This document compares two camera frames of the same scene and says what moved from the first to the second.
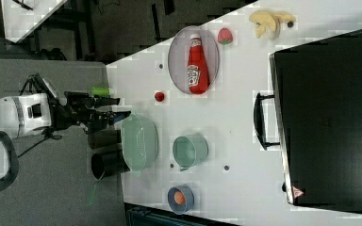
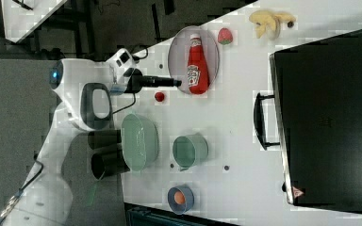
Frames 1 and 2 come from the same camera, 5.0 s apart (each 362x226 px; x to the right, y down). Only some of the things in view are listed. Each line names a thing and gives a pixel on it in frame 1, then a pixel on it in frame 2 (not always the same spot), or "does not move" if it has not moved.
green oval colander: x=139 y=141 does not move
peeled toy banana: x=269 y=23 does not move
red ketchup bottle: x=198 y=74 does not move
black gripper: x=82 y=107 → x=138 y=81
